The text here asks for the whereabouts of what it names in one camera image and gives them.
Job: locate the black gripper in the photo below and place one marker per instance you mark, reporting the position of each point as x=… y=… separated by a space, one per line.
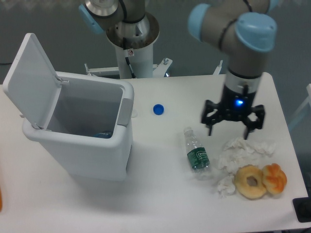
x=234 y=106

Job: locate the white plastic trash can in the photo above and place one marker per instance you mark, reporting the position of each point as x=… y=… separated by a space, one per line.
x=63 y=111

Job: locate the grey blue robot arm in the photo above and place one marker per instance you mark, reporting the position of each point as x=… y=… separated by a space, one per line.
x=242 y=29

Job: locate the large crumpled white tissue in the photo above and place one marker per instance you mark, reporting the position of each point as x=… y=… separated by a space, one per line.
x=238 y=152

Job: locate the clear bottle green label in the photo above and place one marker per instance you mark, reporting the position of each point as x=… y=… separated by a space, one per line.
x=196 y=154

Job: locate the blue bottle cap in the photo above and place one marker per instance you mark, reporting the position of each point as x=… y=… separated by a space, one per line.
x=158 y=109

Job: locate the small crumpled white tissue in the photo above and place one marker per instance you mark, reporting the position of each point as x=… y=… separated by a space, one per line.
x=226 y=187

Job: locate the orange glazed bread roll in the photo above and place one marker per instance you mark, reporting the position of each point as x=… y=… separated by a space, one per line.
x=274 y=178

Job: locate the black device at edge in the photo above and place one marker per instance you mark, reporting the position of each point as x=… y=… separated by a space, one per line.
x=302 y=207

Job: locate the orange object at edge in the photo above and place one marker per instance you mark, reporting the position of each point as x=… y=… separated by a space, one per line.
x=1 y=201

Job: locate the white frame at right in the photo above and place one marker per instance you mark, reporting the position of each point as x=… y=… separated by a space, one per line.
x=302 y=111

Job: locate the plain ring donut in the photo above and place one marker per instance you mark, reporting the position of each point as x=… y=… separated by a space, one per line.
x=248 y=181

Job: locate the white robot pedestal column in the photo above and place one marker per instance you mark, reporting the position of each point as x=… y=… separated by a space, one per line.
x=134 y=40

